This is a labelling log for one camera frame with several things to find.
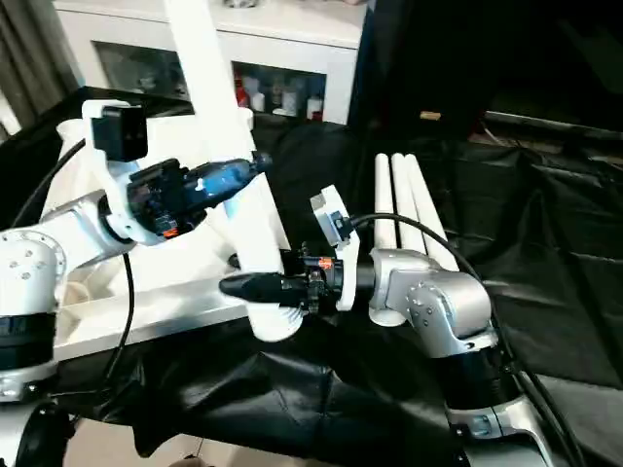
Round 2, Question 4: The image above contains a white plastic table leg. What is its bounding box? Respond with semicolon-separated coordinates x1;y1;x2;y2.
404;153;461;275
370;153;408;328
389;153;434;256
164;0;305;343

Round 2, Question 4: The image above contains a white plastic table top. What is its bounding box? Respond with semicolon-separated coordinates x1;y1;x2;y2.
51;105;293;359

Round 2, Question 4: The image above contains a black mat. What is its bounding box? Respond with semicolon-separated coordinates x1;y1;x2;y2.
0;88;623;467

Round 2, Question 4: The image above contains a white cabinet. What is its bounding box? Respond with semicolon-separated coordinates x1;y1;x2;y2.
54;0;371;126

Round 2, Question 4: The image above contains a grey curtain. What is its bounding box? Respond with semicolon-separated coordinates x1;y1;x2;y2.
0;0;79;137

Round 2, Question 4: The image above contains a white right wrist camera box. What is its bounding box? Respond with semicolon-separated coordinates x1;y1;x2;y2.
310;185;361;312

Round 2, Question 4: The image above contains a silver metal rail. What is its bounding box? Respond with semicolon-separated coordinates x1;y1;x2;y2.
485;109;623;145

